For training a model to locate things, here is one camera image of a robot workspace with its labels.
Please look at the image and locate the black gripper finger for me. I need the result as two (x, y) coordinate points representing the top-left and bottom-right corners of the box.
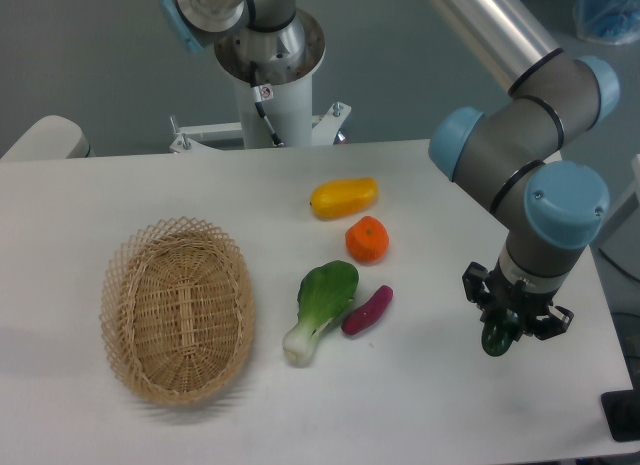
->
(522, 306), (574, 341)
(462, 262), (495, 323)

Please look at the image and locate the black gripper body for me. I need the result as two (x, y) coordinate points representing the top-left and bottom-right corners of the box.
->
(485, 266), (554, 321)

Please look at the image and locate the green cucumber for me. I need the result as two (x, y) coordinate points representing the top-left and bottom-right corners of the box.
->
(481, 308), (520, 357)

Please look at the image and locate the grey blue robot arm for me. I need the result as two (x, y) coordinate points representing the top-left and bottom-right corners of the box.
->
(159, 0), (620, 356)

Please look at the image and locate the woven wicker basket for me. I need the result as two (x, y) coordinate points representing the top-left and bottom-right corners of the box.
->
(99, 217), (254, 406)

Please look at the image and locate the purple sweet potato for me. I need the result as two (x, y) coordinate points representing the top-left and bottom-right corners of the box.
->
(341, 285), (394, 336)

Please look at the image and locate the black device at edge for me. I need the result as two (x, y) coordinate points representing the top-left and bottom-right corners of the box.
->
(601, 390), (639, 442)

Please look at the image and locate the orange pumpkin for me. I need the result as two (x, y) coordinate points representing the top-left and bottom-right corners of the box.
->
(345, 216), (390, 264)

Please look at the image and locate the green bok choy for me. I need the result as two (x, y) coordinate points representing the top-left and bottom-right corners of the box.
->
(282, 260), (359, 367)

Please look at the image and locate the yellow mango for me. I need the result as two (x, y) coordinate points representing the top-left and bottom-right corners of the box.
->
(309, 177), (379, 219)

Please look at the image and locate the blue plastic bag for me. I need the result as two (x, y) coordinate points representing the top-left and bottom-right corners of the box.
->
(573, 0), (639, 45)

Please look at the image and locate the white chair back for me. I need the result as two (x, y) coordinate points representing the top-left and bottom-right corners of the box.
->
(1, 115), (95, 163)

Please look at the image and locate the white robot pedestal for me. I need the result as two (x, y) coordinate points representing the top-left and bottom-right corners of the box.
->
(170, 9), (352, 153)

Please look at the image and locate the black cable on pedestal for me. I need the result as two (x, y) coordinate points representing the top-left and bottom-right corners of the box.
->
(248, 59), (286, 149)

